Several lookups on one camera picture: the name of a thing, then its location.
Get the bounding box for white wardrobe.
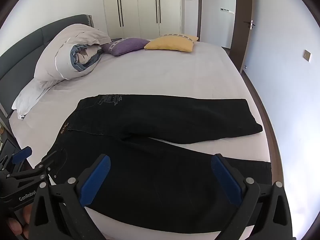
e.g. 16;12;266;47
102;0;182;40

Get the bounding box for grey upholstered headboard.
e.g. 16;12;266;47
0;14;95;120

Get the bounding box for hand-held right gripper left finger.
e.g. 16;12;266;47
29;154;112;240

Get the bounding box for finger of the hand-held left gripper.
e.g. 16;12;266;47
0;146;33;173
32;149;67;180

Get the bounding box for purple cushion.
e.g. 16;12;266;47
101;37;150;56

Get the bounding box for white pillow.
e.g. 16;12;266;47
11;79;63;120

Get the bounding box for yellow cushion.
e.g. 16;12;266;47
144;34;199;53

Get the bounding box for black denim pants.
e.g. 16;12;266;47
46;94;273;234

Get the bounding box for person's left hand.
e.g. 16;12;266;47
6;202;33;237

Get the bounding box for brown door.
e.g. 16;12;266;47
230;0;256;73

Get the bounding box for bed with white sheet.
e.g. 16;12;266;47
9;40;272;240

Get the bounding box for rolled white duvet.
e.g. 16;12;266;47
34;24;112;81

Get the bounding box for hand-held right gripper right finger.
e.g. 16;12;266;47
211;154;294;240

